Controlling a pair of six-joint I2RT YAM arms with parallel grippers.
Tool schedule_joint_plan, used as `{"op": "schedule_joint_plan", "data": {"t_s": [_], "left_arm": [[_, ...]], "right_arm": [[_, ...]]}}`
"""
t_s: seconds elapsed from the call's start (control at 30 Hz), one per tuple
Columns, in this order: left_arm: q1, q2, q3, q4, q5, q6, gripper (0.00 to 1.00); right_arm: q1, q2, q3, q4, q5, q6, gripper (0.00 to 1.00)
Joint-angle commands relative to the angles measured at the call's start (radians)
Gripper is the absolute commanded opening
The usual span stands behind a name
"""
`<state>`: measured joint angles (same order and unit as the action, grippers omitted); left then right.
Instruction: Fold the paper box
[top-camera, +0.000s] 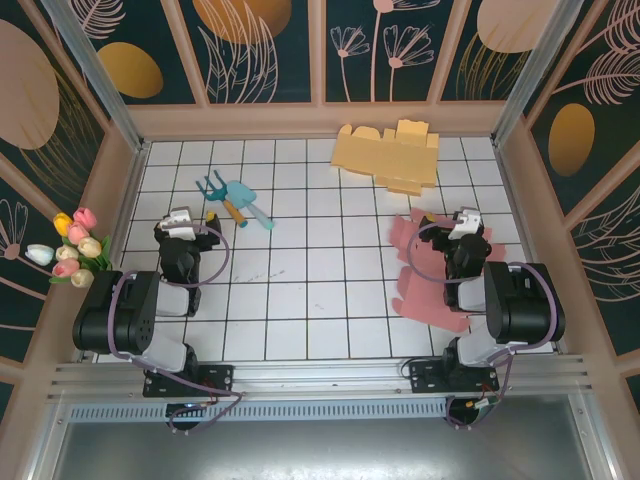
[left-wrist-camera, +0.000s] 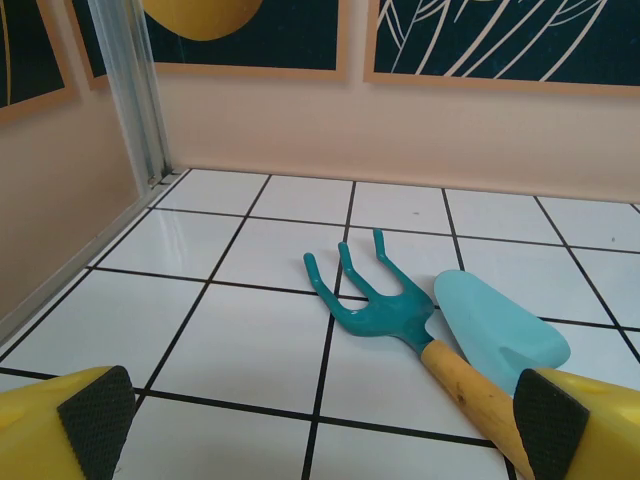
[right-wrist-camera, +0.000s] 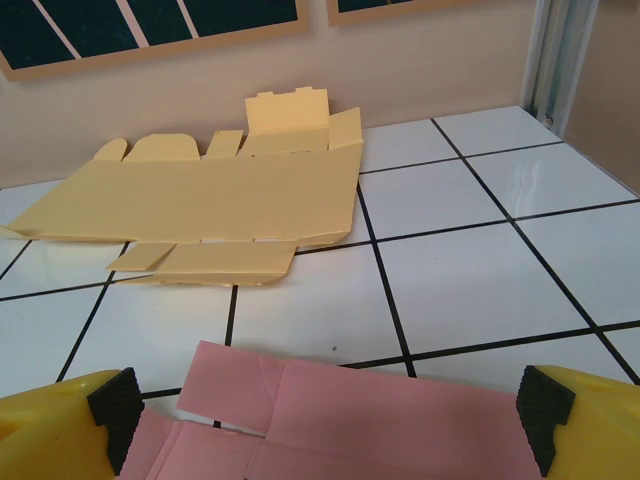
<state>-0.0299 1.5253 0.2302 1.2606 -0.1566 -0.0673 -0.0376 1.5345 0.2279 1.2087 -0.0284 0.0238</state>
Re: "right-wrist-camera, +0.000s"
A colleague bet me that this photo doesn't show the aluminium frame post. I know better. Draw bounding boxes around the aluminium frame post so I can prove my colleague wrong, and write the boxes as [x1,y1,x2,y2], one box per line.
[522,0,594,141]

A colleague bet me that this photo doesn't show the yellow paper box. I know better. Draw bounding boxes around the yellow paper box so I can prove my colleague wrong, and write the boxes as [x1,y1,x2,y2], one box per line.
[0,87,364,289]

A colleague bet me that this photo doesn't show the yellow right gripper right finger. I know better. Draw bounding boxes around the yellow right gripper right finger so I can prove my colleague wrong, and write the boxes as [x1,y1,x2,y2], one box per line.
[514,364,640,480]

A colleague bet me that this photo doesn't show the dark wall panel, pink flowers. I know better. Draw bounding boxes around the dark wall panel, pink flowers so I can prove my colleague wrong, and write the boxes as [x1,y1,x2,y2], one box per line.
[0,0,311,84]

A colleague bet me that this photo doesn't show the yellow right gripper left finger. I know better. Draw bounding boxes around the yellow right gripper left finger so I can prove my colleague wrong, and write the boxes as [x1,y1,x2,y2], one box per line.
[0,367,146,480]

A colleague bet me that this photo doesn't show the pink paper box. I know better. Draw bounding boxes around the pink paper box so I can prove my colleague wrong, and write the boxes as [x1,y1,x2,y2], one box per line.
[119,340,546,480]

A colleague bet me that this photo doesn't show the dark wall panel, pale disc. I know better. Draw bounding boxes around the dark wall panel, pale disc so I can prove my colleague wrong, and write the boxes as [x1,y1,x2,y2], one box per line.
[327,0,541,27]

